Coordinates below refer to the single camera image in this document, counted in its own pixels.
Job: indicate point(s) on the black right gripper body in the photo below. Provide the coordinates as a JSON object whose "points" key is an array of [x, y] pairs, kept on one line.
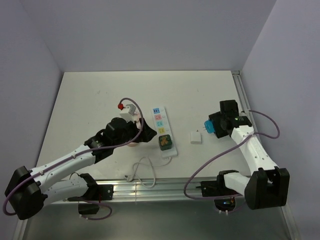
{"points": [[217, 118]]}

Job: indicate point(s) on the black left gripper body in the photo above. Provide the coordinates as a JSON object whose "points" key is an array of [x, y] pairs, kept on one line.
{"points": [[130, 133]]}

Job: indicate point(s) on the blue triangular plug adapter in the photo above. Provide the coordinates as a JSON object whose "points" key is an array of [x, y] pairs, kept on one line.
{"points": [[209, 127]]}

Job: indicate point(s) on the dark green cube plug adapter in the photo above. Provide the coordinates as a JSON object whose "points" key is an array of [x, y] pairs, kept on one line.
{"points": [[165, 142]]}

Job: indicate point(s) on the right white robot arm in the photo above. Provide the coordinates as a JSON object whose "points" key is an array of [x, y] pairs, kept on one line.
{"points": [[261, 166]]}

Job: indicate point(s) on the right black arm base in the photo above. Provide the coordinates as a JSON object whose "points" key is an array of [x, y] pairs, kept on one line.
{"points": [[225, 200]]}

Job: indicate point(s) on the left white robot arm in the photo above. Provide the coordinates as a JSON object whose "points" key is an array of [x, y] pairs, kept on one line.
{"points": [[90, 153]]}

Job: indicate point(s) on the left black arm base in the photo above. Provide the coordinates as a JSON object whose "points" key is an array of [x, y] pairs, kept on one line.
{"points": [[90, 204]]}

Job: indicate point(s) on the white plug adapter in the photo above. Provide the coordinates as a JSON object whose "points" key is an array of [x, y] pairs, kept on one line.
{"points": [[195, 137]]}

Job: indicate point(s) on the pink round socket hub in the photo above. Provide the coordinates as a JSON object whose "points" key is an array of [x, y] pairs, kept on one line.
{"points": [[132, 144]]}

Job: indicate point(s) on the white multicolour power strip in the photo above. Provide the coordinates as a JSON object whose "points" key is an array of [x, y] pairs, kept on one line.
{"points": [[162, 127]]}

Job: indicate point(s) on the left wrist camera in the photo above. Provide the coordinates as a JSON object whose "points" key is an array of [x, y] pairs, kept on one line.
{"points": [[127, 112]]}

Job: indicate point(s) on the aluminium right rail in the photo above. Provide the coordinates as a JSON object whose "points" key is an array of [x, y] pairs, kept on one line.
{"points": [[245, 106]]}

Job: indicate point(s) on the aluminium front rail frame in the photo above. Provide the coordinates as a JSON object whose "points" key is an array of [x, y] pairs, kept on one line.
{"points": [[150, 190]]}

